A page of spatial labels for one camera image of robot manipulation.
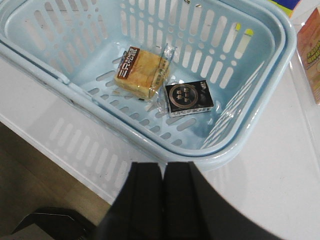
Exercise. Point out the light blue plastic basket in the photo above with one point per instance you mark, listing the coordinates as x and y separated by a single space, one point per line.
182 79

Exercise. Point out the orange snack box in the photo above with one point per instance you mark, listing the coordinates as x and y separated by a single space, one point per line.
308 46

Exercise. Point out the black tissue pack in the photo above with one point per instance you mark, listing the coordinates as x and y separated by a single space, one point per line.
188 98

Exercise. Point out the bread slice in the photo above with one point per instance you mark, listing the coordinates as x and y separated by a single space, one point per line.
144 74

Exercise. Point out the colourful puzzle cube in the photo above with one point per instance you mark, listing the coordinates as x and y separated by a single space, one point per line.
287 6

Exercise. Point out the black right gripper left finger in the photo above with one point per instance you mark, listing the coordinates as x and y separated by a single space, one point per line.
137 211

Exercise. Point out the clear acrylic display shelf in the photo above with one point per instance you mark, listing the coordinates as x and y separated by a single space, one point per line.
310 110

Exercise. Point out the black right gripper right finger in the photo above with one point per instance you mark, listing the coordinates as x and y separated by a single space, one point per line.
194 210

